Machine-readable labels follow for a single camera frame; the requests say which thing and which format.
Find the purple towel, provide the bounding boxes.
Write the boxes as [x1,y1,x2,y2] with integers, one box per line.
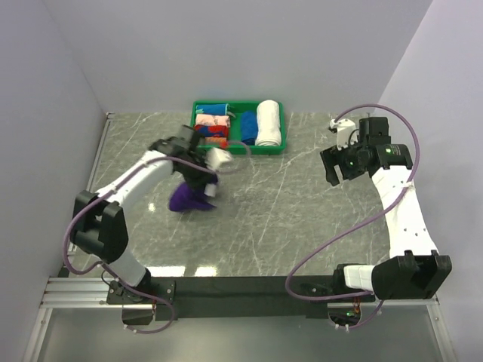
[168,183,216,213]

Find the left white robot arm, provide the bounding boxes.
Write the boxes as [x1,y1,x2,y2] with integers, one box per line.
[67,125,218,303]

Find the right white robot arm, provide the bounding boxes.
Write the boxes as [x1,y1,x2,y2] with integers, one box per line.
[320,117,452,301]

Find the orange grey rolled towel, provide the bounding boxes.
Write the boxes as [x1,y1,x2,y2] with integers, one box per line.
[205,137,228,149]

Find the red blue rolled towel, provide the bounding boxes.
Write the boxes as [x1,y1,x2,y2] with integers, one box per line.
[195,124,229,138]

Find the pink rolled towel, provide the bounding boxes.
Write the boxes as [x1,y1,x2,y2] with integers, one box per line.
[195,114,231,127]

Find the white rolled towel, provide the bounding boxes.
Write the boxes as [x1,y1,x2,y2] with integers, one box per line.
[255,100,281,146]

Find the teal blue rolled towel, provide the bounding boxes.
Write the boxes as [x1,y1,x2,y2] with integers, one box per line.
[195,103,232,116]

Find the green plastic tray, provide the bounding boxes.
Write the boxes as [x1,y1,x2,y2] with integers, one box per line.
[190,100,286,155]

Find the black base bar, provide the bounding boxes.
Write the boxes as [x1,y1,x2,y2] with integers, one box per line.
[105,277,377,321]

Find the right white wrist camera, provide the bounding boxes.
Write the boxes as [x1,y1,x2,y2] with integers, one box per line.
[329,118,358,150]

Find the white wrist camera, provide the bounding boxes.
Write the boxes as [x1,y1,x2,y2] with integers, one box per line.
[205,148,232,170]
[329,118,358,150]

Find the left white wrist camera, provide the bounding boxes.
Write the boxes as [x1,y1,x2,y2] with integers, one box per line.
[205,148,232,170]

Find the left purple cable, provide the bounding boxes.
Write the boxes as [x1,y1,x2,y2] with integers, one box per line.
[63,141,253,336]

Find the purple cable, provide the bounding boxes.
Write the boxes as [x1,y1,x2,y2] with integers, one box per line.
[63,141,253,336]
[285,103,421,330]

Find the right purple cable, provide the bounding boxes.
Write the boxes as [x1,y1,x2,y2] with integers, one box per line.
[285,103,421,330]

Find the left aluminium side rail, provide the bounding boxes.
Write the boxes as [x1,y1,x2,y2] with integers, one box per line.
[87,112,113,190]

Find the aluminium front rail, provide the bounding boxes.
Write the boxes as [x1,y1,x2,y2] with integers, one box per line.
[40,277,441,309]

